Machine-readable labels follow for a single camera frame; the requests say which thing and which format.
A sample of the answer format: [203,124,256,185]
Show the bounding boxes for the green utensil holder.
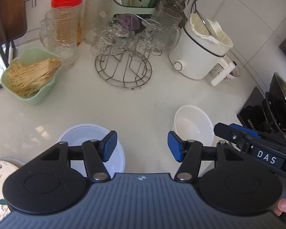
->
[108,0,156,17]

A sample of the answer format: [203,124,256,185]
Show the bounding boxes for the white electric cooker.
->
[168,12,235,86]

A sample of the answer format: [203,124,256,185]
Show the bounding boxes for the red lid plastic jar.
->
[51,0,83,46]

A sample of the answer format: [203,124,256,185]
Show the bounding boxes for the white ceramic bowl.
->
[172,105,214,146]

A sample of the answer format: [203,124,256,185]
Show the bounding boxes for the tall textured glass pitcher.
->
[156,7,182,50]

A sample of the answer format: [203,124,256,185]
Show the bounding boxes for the green basket with noodles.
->
[1,48,62,105]

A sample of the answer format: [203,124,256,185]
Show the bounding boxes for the brown wooden cutting board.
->
[0,0,36,42]

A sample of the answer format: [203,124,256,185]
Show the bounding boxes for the tall clear glass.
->
[83,0,107,45]

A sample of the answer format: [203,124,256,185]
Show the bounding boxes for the white plate orange rim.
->
[0,157,26,168]

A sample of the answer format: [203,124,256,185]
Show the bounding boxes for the wire cup rack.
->
[94,15,162,89]

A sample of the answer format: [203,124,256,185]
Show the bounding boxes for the translucent plastic bowl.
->
[57,123,125,179]

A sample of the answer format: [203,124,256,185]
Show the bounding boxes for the black wok on stove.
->
[264,72,286,134]

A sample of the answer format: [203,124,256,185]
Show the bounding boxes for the textured glass mug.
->
[39,8,77,70]

